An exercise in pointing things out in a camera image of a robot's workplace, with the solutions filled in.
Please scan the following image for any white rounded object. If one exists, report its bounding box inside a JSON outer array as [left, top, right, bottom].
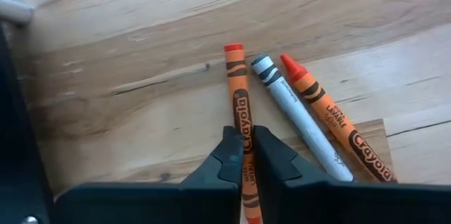
[[0, 0, 35, 25]]

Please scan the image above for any grey Crayola crayon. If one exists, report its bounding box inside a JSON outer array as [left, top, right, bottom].
[[249, 54, 355, 183]]

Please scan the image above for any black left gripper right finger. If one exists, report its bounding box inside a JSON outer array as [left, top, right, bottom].
[[253, 125, 333, 224]]

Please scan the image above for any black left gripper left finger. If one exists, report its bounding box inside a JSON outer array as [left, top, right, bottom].
[[179, 125, 245, 224]]

